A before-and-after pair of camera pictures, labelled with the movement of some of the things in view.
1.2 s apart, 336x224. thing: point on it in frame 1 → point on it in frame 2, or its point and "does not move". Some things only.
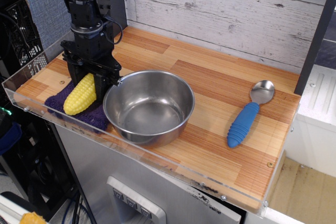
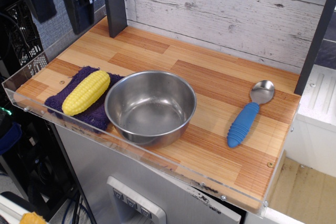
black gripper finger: (76, 72) → (41, 1)
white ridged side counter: (317, 103) does not move
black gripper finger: (101, 83) → (81, 8)
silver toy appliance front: (118, 185) does not move
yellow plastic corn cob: (82, 95) does not move
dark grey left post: (117, 12) does not move
